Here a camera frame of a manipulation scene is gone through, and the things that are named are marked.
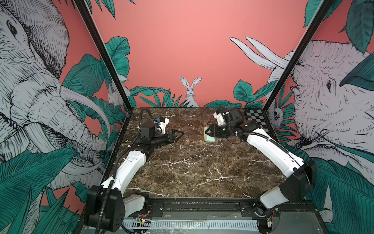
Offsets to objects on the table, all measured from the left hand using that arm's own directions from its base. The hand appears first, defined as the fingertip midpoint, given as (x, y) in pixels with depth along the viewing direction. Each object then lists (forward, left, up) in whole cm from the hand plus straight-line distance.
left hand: (181, 133), depth 77 cm
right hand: (+1, -14, +1) cm, 14 cm away
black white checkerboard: (+29, -61, -21) cm, 71 cm away
